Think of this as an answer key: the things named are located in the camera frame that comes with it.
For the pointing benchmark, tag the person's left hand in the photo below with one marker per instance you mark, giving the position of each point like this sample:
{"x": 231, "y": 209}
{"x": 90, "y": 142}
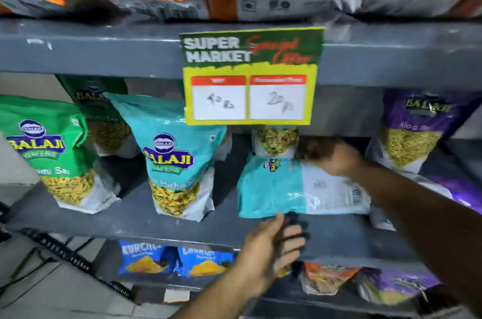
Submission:
{"x": 267, "y": 254}

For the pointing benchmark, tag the person's right hand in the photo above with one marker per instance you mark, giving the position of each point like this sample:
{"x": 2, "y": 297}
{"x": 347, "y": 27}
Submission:
{"x": 335, "y": 158}

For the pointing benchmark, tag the blue Crunchem packet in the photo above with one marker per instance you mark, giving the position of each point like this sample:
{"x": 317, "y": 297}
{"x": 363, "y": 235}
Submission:
{"x": 147, "y": 258}
{"x": 283, "y": 272}
{"x": 203, "y": 262}

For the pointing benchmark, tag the orange Balaji packet shelf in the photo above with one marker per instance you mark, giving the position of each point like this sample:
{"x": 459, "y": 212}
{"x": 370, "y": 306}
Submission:
{"x": 324, "y": 277}

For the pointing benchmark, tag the green Balaji packet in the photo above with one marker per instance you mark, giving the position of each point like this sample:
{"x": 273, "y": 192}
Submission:
{"x": 105, "y": 134}
{"x": 37, "y": 111}

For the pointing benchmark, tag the grey metal shelf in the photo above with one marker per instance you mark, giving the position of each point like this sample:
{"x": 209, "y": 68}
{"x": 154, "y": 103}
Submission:
{"x": 75, "y": 51}

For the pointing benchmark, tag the person's right forearm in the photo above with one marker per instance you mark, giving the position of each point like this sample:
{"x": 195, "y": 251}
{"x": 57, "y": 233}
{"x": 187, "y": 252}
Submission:
{"x": 433, "y": 232}

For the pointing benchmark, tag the green yellow price sign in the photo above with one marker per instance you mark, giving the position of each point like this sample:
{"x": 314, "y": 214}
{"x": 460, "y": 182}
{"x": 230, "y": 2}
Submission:
{"x": 218, "y": 51}

